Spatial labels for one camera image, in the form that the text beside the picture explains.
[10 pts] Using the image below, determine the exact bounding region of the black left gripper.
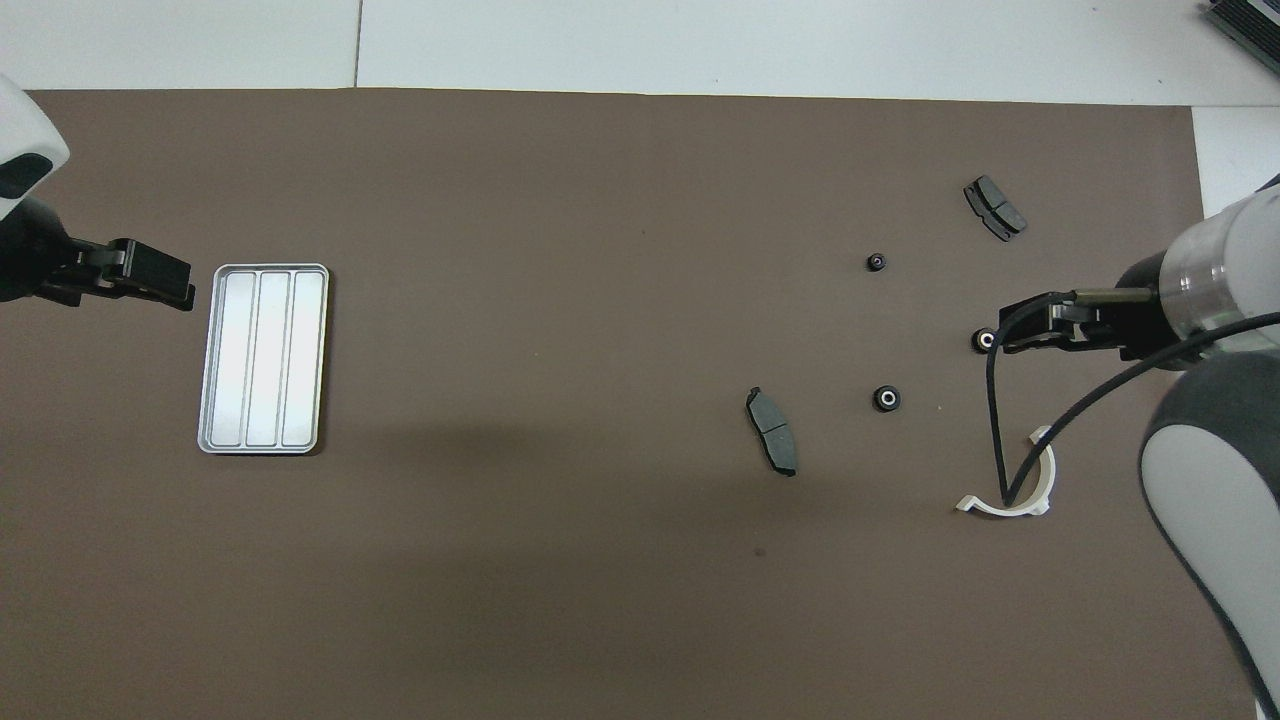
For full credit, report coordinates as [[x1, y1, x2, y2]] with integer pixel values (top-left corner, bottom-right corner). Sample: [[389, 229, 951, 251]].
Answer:
[[0, 195, 197, 312]]

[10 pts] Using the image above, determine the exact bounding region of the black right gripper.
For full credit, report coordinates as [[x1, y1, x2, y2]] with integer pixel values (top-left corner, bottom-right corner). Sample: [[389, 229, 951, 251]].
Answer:
[[1000, 250, 1202, 373]]

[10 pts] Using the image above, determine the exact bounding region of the silver metal tray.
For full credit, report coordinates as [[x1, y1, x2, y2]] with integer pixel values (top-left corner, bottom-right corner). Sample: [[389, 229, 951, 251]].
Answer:
[[197, 263, 330, 456]]

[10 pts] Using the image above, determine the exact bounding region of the short dark grey brake pad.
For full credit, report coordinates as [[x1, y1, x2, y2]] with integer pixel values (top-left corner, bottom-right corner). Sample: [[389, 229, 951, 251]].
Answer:
[[963, 175, 1028, 243]]

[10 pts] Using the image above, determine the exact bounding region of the long dark grey brake pad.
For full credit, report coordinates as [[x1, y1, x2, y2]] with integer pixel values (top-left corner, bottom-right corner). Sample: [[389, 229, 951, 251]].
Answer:
[[745, 386, 800, 479]]

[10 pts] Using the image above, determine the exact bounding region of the grey ribbed device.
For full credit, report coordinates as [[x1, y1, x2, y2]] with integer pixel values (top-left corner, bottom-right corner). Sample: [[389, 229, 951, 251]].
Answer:
[[1205, 0, 1280, 51]]

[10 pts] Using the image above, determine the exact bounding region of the brown table mat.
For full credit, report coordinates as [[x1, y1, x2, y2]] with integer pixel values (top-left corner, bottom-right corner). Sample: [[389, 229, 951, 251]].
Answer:
[[0, 88, 1256, 720]]

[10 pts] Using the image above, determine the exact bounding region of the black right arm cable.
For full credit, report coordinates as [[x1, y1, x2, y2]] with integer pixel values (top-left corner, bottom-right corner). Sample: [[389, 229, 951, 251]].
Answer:
[[986, 289, 1280, 507]]

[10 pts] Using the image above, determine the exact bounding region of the white curved plastic bracket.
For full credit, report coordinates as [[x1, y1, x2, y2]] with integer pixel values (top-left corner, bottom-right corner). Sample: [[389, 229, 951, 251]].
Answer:
[[955, 425, 1057, 518]]

